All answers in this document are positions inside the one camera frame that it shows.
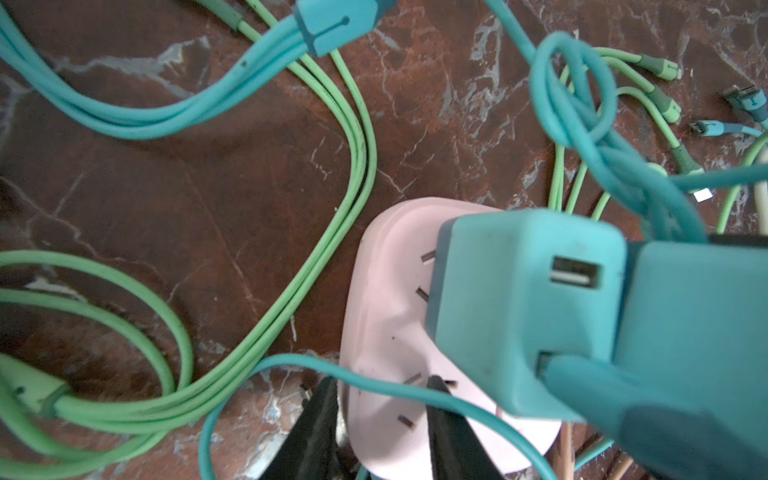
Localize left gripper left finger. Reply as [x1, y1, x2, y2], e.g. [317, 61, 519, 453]
[260, 377, 338, 480]

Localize teal chargers on pink block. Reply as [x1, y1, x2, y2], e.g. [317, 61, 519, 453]
[426, 209, 767, 479]

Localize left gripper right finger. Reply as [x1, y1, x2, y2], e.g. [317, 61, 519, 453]
[426, 406, 504, 480]

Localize pink power socket block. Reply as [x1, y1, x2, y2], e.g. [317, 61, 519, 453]
[339, 197, 561, 479]

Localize teal charging cable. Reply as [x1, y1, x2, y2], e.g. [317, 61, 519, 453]
[0, 0, 768, 480]

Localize green charging cable bundle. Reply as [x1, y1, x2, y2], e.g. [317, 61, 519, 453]
[0, 0, 379, 480]

